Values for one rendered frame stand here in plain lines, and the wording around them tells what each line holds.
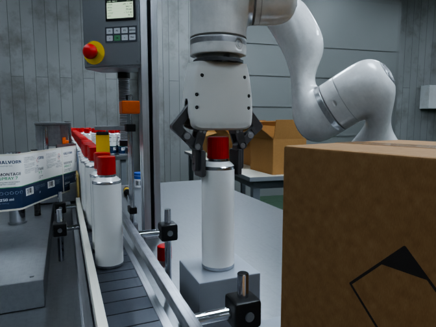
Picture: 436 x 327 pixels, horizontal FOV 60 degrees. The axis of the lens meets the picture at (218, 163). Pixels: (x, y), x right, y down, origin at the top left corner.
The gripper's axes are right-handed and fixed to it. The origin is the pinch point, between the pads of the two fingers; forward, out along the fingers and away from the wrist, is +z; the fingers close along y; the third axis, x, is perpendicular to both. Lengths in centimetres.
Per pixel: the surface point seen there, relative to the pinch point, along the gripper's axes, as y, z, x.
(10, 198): 35, 13, -55
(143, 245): 11.4, 12.2, -1.9
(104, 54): 11, -23, -51
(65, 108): 17, -21, -474
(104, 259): 15.8, 18.4, -15.2
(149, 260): 11.8, 12.2, 4.5
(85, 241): 18.7, 16.9, -22.2
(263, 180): -99, 32, -161
